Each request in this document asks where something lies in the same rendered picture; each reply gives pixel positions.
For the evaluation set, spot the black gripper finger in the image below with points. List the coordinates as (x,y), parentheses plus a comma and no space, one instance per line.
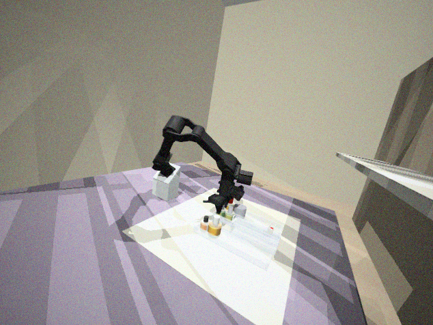
(218,209)
(227,199)

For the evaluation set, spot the tan jar with white cap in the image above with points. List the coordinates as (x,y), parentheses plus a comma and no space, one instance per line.
(215,226)

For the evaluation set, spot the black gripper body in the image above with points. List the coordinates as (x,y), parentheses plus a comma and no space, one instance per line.
(219,200)

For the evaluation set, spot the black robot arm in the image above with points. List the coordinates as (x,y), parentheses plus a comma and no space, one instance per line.
(226,162)

